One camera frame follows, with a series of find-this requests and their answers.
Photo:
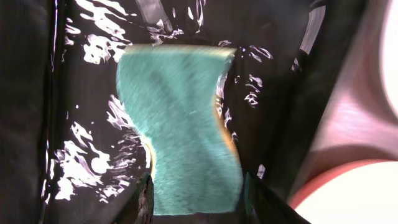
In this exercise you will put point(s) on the teal and yellow sponge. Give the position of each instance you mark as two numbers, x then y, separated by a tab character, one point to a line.
169	92

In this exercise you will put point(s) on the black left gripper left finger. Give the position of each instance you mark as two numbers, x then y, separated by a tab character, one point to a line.
139	208

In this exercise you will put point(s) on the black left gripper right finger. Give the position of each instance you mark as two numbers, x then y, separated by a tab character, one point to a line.
263	206

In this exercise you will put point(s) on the brown serving tray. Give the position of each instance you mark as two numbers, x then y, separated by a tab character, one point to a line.
358	123

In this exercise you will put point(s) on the far plate with blue stain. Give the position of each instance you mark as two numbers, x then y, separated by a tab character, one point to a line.
388	54

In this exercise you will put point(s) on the white plate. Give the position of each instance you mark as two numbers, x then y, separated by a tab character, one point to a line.
363	192

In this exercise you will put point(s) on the black plastic water tray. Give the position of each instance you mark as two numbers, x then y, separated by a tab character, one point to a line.
69	150

